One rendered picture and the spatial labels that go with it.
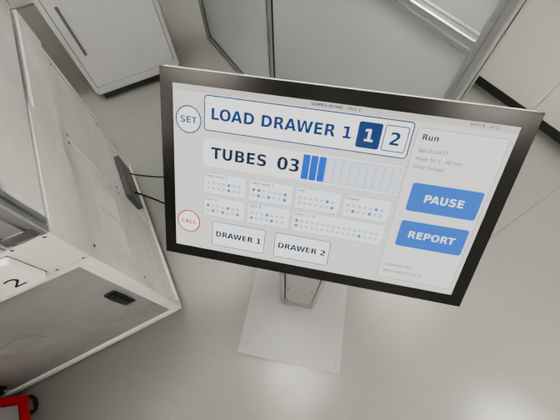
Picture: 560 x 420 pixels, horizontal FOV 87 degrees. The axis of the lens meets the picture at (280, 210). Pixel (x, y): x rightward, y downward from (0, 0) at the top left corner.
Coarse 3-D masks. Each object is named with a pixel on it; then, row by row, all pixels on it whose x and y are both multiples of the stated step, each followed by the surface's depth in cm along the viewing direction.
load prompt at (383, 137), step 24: (216, 96) 43; (216, 120) 44; (240, 120) 43; (264, 120) 43; (288, 120) 42; (312, 120) 42; (336, 120) 41; (360, 120) 41; (384, 120) 40; (312, 144) 43; (336, 144) 42; (360, 144) 42; (384, 144) 41; (408, 144) 41
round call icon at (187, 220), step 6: (180, 210) 51; (186, 210) 50; (192, 210) 50; (180, 216) 51; (186, 216) 51; (192, 216) 51; (198, 216) 51; (180, 222) 52; (186, 222) 51; (192, 222) 51; (198, 222) 51; (180, 228) 52; (186, 228) 52; (192, 228) 52; (198, 228) 51
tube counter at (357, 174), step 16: (288, 160) 44; (304, 160) 44; (320, 160) 44; (336, 160) 43; (352, 160) 43; (288, 176) 45; (304, 176) 45; (320, 176) 45; (336, 176) 44; (352, 176) 44; (368, 176) 43; (384, 176) 43; (400, 176) 43; (384, 192) 44
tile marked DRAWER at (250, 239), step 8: (216, 224) 51; (224, 224) 50; (232, 224) 50; (216, 232) 51; (224, 232) 51; (232, 232) 51; (240, 232) 50; (248, 232) 50; (256, 232) 50; (264, 232) 50; (216, 240) 52; (224, 240) 51; (232, 240) 51; (240, 240) 51; (248, 240) 51; (256, 240) 50; (264, 240) 50; (232, 248) 52; (240, 248) 52; (248, 248) 51; (256, 248) 51
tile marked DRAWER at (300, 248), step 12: (276, 240) 50; (288, 240) 49; (300, 240) 49; (312, 240) 49; (324, 240) 48; (276, 252) 51; (288, 252) 50; (300, 252) 50; (312, 252) 50; (324, 252) 49; (324, 264) 50
